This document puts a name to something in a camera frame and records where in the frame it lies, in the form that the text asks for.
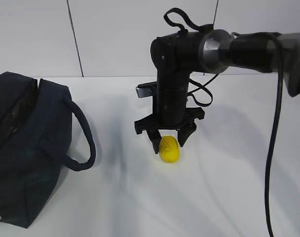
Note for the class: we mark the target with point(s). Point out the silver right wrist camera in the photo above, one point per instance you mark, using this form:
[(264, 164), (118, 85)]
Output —
[(148, 89)]

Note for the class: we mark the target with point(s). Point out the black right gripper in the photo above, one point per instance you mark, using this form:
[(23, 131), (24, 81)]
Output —
[(169, 113)]

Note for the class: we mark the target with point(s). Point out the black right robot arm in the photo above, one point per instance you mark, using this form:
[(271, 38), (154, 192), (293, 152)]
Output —
[(210, 51)]

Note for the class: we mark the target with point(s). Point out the yellow lemon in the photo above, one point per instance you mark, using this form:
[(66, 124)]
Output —
[(169, 150)]

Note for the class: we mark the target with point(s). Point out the dark navy lunch bag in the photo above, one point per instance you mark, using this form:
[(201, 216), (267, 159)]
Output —
[(36, 117)]

